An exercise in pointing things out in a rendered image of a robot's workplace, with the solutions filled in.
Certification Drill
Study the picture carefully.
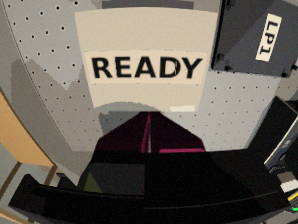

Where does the beige ready button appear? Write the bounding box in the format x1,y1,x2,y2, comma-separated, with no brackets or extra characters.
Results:
74,0,218,112

